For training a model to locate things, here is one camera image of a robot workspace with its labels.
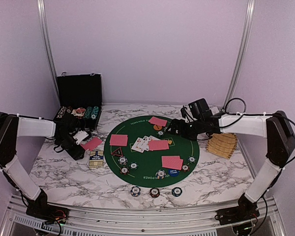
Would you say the teal chip stack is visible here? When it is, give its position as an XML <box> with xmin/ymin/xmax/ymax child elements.
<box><xmin>172</xmin><ymin>187</ymin><xmax>182</xmax><ymax>197</ymax></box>

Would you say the red back card deck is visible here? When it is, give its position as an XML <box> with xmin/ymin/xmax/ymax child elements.
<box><xmin>148</xmin><ymin>140</ymin><xmax>169</xmax><ymax>151</ymax></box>

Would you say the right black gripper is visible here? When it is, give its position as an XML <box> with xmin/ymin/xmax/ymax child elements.
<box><xmin>165</xmin><ymin>118</ymin><xmax>204</xmax><ymax>142</ymax></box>

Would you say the black red triangle marker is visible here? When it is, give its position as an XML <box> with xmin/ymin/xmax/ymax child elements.
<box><xmin>111</xmin><ymin>147</ymin><xmax>124</xmax><ymax>158</ymax></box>

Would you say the blue tan chip row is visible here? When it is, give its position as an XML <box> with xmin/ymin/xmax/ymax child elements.
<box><xmin>57</xmin><ymin>106</ymin><xmax>66</xmax><ymax>117</ymax></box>

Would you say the aluminium frame post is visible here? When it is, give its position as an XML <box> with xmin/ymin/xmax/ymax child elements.
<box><xmin>37</xmin><ymin>0</ymin><xmax>59</xmax><ymax>87</ymax></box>
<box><xmin>224</xmin><ymin>0</ymin><xmax>256</xmax><ymax>107</ymax></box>

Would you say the boxed playing card deck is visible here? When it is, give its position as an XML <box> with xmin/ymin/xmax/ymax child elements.
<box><xmin>71</xmin><ymin>108</ymin><xmax>86</xmax><ymax>118</ymax></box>

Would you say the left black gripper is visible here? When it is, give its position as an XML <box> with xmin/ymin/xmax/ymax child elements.
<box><xmin>56</xmin><ymin>134</ymin><xmax>85</xmax><ymax>160</ymax></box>

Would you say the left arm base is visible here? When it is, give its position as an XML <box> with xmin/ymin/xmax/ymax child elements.
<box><xmin>23</xmin><ymin>189</ymin><xmax>69</xmax><ymax>223</ymax></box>

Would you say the aluminium front rail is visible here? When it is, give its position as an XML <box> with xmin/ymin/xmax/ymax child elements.
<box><xmin>0</xmin><ymin>195</ymin><xmax>286</xmax><ymax>236</ymax></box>

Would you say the orange big blind button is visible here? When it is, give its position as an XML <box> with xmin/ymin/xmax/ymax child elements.
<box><xmin>153</xmin><ymin>125</ymin><xmax>163</xmax><ymax>131</ymax></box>

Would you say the blue white chip stack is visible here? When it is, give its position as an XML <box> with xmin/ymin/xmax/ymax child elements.
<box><xmin>130</xmin><ymin>186</ymin><xmax>141</xmax><ymax>197</ymax></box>

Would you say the left aluminium frame post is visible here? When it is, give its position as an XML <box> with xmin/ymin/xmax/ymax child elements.
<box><xmin>37</xmin><ymin>0</ymin><xmax>59</xmax><ymax>87</ymax></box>

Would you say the blue small blind button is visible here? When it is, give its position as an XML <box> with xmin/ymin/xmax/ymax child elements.
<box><xmin>168</xmin><ymin>169</ymin><xmax>179</xmax><ymax>177</ymax></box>

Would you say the dropped red card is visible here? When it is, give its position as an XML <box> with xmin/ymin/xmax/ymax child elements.
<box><xmin>81</xmin><ymin>137</ymin><xmax>102</xmax><ymax>151</ymax></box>

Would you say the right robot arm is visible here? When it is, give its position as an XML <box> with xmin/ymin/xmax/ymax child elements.
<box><xmin>166</xmin><ymin>110</ymin><xmax>295</xmax><ymax>203</ymax></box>

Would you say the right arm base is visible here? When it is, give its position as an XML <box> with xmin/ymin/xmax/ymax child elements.
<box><xmin>214</xmin><ymin>194</ymin><xmax>260</xmax><ymax>225</ymax></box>

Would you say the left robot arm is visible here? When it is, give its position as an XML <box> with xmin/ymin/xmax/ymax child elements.
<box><xmin>0</xmin><ymin>112</ymin><xmax>89</xmax><ymax>201</ymax></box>

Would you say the dark green chip row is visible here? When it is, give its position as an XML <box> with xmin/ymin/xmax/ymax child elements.
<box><xmin>84</xmin><ymin>107</ymin><xmax>93</xmax><ymax>119</ymax></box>

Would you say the right aluminium frame post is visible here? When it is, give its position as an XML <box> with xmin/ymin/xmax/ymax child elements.
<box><xmin>224</xmin><ymin>0</ymin><xmax>256</xmax><ymax>107</ymax></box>

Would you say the brown 100 chip stack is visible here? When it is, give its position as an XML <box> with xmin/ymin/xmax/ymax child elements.
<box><xmin>66</xmin><ymin>107</ymin><xmax>73</xmax><ymax>114</ymax></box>

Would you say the face up card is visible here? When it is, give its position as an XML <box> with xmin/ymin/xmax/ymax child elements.
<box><xmin>141</xmin><ymin>136</ymin><xmax>152</xmax><ymax>151</ymax></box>
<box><xmin>149</xmin><ymin>135</ymin><xmax>159</xmax><ymax>141</ymax></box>
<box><xmin>131</xmin><ymin>137</ymin><xmax>144</xmax><ymax>153</ymax></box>

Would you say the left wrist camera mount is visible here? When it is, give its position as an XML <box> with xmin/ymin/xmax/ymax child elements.
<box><xmin>73</xmin><ymin>130</ymin><xmax>89</xmax><ymax>145</ymax></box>

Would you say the black poker chip case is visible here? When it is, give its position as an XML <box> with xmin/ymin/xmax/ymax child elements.
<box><xmin>57</xmin><ymin>73</ymin><xmax>103</xmax><ymax>131</ymax></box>

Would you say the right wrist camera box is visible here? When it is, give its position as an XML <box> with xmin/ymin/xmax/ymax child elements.
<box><xmin>188</xmin><ymin>98</ymin><xmax>212</xmax><ymax>121</ymax></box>

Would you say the teal 50 chip row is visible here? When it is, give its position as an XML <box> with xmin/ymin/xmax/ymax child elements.
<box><xmin>90</xmin><ymin>106</ymin><xmax>99</xmax><ymax>120</ymax></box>

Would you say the blue gold card box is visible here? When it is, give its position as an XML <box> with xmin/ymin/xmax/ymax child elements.
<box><xmin>89</xmin><ymin>150</ymin><xmax>104</xmax><ymax>169</ymax></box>

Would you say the round green poker mat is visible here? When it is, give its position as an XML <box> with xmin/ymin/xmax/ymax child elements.
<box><xmin>104</xmin><ymin>116</ymin><xmax>200</xmax><ymax>188</ymax></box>

